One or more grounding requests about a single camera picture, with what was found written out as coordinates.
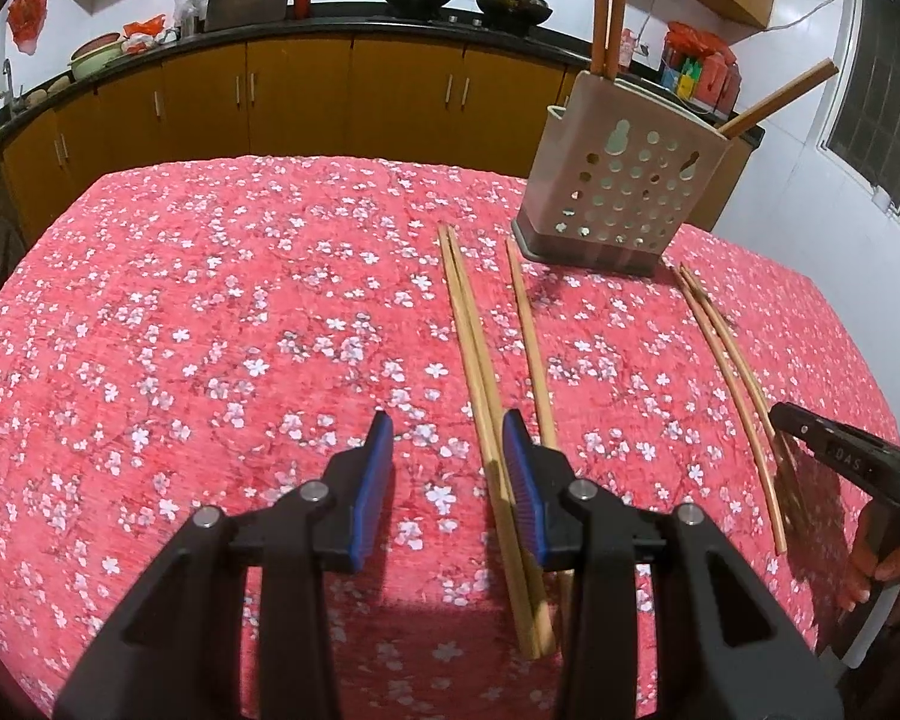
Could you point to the red floral tablecloth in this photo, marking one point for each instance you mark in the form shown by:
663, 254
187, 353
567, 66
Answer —
211, 333

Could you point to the beige perforated utensil holder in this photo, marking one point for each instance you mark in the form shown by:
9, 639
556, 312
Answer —
617, 171

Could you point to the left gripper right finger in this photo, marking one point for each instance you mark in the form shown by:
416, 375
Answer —
724, 647

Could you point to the person's right hand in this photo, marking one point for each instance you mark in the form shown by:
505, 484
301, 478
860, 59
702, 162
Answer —
864, 567

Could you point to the red plastic bag on wall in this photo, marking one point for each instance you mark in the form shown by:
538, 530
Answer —
26, 19

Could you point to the red oil jugs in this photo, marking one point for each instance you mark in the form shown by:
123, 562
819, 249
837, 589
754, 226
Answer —
699, 67

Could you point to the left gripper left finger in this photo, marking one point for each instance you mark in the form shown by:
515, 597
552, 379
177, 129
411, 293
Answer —
171, 648

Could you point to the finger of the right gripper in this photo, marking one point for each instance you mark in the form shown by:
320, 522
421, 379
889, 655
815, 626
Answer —
866, 460

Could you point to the right barred window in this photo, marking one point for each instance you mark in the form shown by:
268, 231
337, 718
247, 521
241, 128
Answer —
863, 125

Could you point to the lower wooden kitchen cabinets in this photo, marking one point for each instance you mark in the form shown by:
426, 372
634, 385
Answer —
366, 94

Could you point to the red bag on counter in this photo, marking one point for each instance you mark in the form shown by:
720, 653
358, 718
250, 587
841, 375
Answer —
141, 36

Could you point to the black lidded wok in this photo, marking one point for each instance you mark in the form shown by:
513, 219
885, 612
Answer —
515, 16

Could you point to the green basin with lid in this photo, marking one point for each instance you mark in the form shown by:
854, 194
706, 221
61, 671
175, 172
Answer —
95, 55

